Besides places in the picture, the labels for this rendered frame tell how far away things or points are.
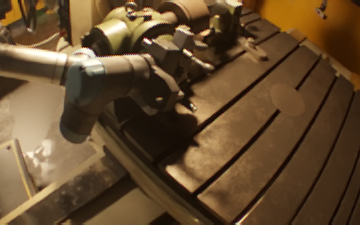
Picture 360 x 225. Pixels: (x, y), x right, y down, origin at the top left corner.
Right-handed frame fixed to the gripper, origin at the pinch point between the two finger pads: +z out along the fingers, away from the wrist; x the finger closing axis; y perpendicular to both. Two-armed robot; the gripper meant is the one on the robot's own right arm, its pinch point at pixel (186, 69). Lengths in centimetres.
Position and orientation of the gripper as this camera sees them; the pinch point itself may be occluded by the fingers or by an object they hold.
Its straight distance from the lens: 66.0
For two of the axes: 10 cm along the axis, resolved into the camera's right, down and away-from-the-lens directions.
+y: -7.0, -5.8, 4.0
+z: 5.9, -1.5, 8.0
